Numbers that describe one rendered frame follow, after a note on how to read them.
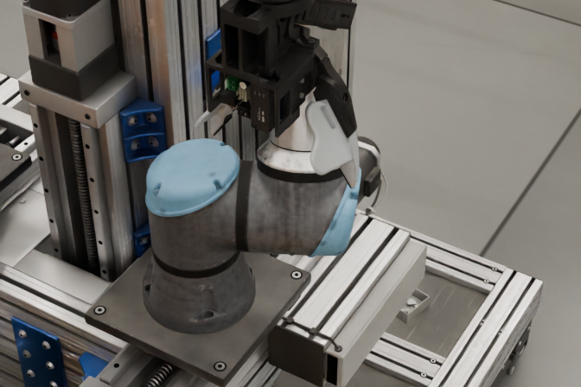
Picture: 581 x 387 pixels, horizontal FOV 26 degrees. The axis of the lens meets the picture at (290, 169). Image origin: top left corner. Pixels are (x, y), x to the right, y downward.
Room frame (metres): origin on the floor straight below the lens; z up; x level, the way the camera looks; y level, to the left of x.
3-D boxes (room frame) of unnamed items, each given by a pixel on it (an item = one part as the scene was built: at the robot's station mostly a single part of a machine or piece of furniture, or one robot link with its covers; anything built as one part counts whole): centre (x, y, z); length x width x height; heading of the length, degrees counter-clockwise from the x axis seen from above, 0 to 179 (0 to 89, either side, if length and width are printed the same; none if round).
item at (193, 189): (1.19, 0.12, 1.20); 0.13 x 0.12 x 0.14; 85
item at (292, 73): (0.87, 0.02, 1.66); 0.09 x 0.08 x 0.12; 149
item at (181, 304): (1.19, 0.12, 1.09); 0.15 x 0.15 x 0.10
